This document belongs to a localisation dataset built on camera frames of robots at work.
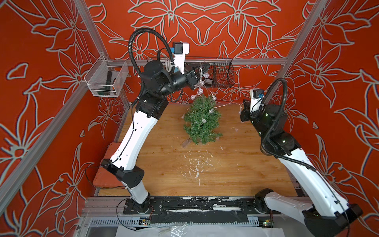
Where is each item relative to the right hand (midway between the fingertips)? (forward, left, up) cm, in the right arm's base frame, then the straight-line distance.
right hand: (241, 99), depth 64 cm
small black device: (+32, +12, -13) cm, 37 cm away
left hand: (-3, +17, +19) cm, 25 cm away
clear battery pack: (0, +26, -39) cm, 47 cm away
